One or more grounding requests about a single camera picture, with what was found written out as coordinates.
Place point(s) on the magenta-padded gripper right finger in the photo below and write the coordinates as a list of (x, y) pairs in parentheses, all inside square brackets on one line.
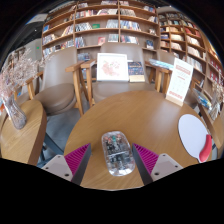
[(146, 159)]

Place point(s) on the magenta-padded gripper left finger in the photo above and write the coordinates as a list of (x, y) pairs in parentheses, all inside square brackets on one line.
[(76, 159)]

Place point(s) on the transparent computer mouse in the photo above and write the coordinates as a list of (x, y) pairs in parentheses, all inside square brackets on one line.
[(116, 153)]

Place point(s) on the white mouse pad red rest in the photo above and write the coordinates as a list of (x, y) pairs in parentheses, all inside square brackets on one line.
[(191, 133)]

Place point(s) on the round wooden side table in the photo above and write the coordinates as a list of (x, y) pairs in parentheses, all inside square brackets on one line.
[(20, 136), (216, 130)]

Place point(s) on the beige armchair wooden arms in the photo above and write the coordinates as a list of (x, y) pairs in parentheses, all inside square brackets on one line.
[(55, 96), (31, 85), (116, 90), (166, 56)]

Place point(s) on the glass vase with pink flowers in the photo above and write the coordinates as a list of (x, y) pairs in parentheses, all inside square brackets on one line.
[(15, 115)]

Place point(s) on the stack of colourful books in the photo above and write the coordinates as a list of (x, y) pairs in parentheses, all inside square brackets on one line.
[(202, 99)]

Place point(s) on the white standing sign red print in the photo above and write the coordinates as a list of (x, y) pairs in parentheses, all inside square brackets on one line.
[(179, 80)]

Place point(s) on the dark blue book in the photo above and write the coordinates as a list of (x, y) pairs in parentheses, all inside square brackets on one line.
[(136, 70)]

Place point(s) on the light blue book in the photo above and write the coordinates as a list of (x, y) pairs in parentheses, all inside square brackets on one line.
[(161, 64)]

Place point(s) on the white framed floral picture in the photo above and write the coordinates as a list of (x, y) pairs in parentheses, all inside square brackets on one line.
[(112, 67)]

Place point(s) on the wide wooden bookshelf unit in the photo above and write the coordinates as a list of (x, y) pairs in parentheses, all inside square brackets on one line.
[(100, 25)]

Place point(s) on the white ceiling air unit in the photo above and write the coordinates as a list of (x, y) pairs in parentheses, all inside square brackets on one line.
[(37, 18)]

